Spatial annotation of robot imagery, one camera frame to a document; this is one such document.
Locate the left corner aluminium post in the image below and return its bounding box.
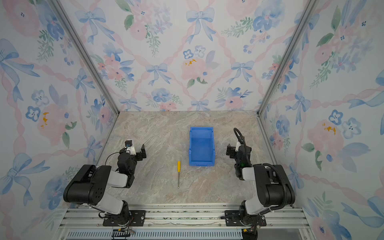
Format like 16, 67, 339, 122
48, 1, 120, 116

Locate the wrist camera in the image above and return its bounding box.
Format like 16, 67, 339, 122
125, 140, 136, 156
235, 142, 242, 152

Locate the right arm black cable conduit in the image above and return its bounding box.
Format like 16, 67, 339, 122
233, 127, 289, 214

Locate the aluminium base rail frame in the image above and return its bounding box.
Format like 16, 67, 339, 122
53, 204, 315, 240

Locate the corner aluminium post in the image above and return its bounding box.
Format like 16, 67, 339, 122
257, 0, 318, 118
48, 1, 120, 116

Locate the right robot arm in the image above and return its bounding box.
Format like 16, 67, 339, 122
221, 144, 296, 227

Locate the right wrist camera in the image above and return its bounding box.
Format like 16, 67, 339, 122
235, 142, 242, 152

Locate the right corner aluminium post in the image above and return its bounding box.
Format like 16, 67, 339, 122
257, 0, 318, 118

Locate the yellow handled screwdriver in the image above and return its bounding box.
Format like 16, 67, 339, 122
178, 161, 181, 189

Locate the blue plastic bin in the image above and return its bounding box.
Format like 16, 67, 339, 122
189, 127, 216, 167

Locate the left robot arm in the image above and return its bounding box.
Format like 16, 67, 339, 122
63, 140, 147, 229

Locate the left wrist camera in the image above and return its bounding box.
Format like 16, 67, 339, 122
125, 140, 136, 156

